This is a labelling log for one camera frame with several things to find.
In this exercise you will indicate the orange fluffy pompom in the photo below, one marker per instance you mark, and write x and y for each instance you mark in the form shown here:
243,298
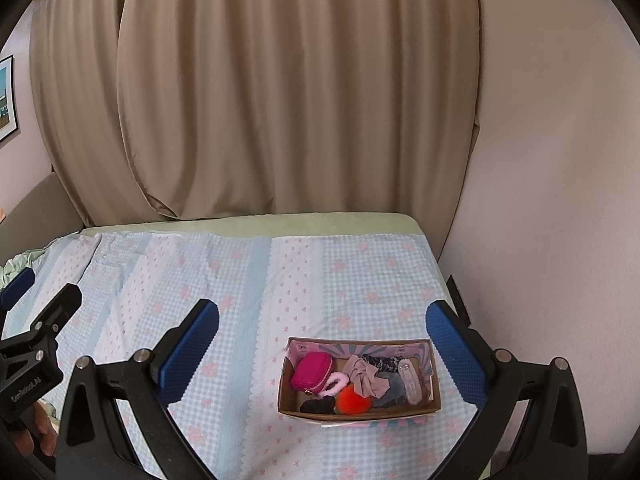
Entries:
350,403

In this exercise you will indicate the black white patterned scrunchie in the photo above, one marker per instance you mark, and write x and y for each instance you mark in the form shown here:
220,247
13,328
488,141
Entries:
384,364

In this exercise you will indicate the pink fluffy scrunchie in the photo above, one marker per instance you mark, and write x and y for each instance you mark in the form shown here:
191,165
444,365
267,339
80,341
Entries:
335,383

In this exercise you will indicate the cardboard box pink lining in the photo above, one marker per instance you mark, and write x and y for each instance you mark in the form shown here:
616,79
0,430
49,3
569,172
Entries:
419,352

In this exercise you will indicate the framed wall picture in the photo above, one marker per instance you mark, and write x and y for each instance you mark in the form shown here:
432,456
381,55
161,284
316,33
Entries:
8,120

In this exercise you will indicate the grey headboard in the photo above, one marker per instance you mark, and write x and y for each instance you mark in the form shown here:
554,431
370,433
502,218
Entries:
43,215

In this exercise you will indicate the pink patterned cloth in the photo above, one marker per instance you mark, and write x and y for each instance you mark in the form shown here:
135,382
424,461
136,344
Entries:
365,378

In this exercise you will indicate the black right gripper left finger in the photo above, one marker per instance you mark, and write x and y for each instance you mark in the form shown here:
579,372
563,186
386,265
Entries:
94,443

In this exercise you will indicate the magenta zip pouch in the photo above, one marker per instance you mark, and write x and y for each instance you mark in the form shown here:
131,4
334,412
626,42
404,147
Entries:
312,372

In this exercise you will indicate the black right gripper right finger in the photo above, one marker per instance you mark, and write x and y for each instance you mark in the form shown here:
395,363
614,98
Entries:
551,442

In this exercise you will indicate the green crumpled cloth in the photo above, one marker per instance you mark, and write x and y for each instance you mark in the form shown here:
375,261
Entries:
17,263

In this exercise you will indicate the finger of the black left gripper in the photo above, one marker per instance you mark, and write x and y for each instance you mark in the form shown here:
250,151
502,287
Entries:
17,288
58,311

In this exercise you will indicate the beige curtain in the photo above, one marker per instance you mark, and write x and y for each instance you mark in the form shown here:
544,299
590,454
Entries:
193,109

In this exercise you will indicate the green bed sheet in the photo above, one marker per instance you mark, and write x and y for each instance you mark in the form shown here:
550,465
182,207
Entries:
274,225

